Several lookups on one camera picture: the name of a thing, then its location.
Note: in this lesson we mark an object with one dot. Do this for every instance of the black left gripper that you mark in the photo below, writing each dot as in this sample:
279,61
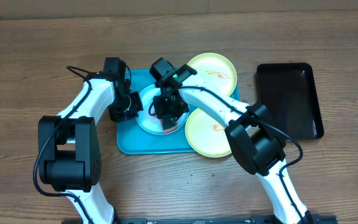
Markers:
116,116

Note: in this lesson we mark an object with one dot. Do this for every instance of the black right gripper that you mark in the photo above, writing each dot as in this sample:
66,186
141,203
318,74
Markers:
165,112

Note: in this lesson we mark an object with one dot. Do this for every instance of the light blue plate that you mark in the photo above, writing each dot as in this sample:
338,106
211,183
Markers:
149,123

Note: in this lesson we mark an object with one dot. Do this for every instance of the yellow plate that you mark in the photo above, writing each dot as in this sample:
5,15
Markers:
216,70
206,136

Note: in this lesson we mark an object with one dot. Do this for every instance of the red black sponge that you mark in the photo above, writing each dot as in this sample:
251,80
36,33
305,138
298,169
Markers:
168,125

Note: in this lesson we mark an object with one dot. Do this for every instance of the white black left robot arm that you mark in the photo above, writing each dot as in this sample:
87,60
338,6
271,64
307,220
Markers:
69,159

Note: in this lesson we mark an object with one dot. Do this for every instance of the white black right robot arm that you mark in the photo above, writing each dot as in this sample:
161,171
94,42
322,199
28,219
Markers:
256,145

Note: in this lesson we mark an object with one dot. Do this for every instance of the teal plastic tray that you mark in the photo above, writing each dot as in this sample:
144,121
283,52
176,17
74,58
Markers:
132,139

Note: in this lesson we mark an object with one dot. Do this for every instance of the black plastic tray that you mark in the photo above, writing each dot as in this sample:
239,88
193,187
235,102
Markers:
288,91

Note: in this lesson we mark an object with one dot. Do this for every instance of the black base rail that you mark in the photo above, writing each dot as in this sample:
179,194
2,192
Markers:
256,219

